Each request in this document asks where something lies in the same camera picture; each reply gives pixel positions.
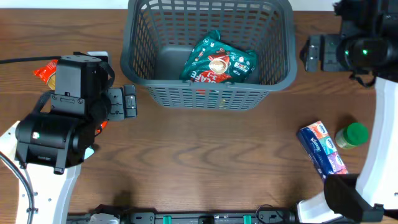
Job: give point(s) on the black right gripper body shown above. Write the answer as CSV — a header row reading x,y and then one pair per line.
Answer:
x,y
311,53

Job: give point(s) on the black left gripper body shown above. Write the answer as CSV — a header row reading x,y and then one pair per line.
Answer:
x,y
128,101

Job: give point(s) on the blue Kleenex tissue pack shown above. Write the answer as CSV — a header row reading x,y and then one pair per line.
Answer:
x,y
321,150

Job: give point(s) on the green Nescafe coffee bag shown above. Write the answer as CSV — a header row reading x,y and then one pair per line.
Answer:
x,y
213,61

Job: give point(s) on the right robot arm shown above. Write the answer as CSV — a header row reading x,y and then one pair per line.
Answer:
x,y
357,161

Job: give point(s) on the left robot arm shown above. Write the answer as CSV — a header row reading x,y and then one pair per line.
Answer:
x,y
46,149

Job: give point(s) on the teal small tissue packet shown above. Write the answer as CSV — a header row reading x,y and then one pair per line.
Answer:
x,y
89,151

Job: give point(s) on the grey plastic basket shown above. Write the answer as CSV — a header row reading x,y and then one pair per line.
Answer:
x,y
160,35

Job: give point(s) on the red spaghetti packet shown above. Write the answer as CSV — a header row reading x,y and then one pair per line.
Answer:
x,y
48,73

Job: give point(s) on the green lid spice jar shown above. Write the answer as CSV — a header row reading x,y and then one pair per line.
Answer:
x,y
354,135

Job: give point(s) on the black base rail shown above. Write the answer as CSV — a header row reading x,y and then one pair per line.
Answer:
x,y
265,214

